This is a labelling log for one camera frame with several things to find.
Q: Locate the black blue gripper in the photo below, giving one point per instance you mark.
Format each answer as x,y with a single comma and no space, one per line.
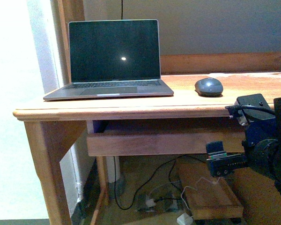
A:
260,145

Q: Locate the grey computer mouse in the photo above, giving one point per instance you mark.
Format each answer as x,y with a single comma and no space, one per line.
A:
209,87

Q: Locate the wooden board on floor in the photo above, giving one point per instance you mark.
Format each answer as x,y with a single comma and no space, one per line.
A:
207,197

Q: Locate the wooden sliding keyboard tray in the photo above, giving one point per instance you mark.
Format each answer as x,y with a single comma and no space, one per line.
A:
165,136

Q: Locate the white charger adapter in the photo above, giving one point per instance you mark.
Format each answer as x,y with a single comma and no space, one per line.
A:
185,219

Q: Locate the power strip on floor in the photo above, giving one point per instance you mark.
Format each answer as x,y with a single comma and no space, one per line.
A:
167,203

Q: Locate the grey open laptop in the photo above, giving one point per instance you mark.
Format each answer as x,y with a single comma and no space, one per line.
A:
111,59

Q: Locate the wooden desk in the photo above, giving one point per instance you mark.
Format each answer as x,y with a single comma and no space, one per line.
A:
53,127

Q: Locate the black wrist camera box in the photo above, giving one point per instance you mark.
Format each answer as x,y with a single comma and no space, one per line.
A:
258,108

